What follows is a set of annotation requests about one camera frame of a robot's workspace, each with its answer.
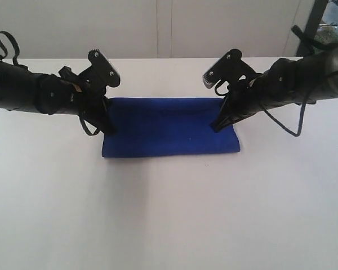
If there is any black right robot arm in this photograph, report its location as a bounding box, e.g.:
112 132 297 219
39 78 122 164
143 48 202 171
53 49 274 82
203 43 338 137

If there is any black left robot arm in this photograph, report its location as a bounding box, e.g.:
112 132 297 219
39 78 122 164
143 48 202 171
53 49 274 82
0 49 121 136

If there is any blue towel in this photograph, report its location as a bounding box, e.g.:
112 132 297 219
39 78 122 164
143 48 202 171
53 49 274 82
101 97 241 158

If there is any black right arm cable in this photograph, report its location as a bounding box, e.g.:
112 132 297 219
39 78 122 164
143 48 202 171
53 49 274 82
214 24 338 138

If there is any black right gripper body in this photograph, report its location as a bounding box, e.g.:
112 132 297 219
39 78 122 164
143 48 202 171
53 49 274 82
219 57 302 124

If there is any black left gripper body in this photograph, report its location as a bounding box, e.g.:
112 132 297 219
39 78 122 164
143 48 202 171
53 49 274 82
35 66 106 124

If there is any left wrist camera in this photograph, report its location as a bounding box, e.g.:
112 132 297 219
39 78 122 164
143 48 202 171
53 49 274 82
79 49 121 89

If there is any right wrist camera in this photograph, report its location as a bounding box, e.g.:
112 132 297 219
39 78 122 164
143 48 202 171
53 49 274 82
202 48 256 89

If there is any black window frame post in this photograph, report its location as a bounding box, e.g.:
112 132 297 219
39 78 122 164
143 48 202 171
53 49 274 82
296 0 328 56

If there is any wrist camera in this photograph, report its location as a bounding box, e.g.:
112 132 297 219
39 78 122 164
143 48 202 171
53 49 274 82
79 49 121 89
202 48 256 89

